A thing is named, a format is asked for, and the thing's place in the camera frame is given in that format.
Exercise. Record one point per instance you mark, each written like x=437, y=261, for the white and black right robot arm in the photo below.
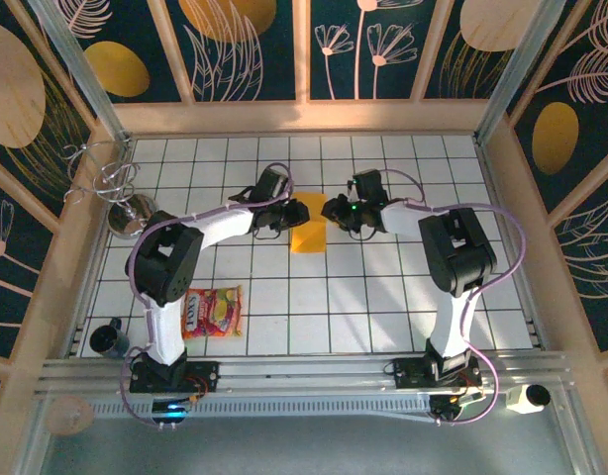
x=457, y=252

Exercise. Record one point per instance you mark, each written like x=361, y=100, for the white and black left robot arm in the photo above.
x=165, y=262

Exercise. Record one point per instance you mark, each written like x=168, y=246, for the aluminium frame post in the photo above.
x=83, y=74
x=516, y=74

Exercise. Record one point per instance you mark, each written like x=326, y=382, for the aluminium mounting rail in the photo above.
x=304, y=376

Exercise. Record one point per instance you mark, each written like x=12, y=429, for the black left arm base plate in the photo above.
x=205, y=376

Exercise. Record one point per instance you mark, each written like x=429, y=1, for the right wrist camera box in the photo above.
x=351, y=184

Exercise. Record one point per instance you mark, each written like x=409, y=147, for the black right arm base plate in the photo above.
x=408, y=373

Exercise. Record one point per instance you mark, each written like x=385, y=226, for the dark mug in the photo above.
x=106, y=339

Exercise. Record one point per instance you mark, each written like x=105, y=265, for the yellow cloth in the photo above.
x=309, y=237

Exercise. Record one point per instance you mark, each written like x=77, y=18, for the colourful candy bag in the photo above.
x=215, y=312

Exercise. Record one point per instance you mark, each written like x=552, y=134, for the white box camera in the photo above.
x=519, y=401

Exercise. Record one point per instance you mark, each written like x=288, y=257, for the round wooden disc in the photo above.
x=69, y=415

